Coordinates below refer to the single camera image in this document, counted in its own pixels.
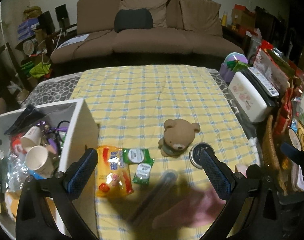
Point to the yellow plaid tablecloth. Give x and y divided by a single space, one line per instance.
130 104

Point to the black lumbar cushion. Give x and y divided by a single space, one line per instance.
133 19

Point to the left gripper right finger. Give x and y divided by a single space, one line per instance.
218 173

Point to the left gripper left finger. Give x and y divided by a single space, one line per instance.
77 175

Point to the yellow sulfur soap packet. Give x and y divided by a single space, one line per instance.
113 174

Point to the brown teddy bear plush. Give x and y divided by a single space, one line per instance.
178 135

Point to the pink fabric headband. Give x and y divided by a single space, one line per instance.
199 208

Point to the white floral tissue box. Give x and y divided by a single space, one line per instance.
248 98

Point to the brown sofa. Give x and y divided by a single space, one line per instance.
184 32

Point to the purple container with lid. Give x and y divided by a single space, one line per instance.
233 63

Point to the paper cup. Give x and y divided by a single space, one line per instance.
31 138
39 161

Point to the round Nivea cream tin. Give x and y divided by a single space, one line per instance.
194 153

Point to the white cardboard storage box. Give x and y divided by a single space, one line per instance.
33 207

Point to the clear plastic tube case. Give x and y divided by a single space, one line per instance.
154 198

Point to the paper cup upper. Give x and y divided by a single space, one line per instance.
31 138

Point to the wicker basket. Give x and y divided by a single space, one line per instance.
270 159

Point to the green wipe packet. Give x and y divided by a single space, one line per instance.
136 155
142 175

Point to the paper cup lower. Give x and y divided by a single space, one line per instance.
39 161

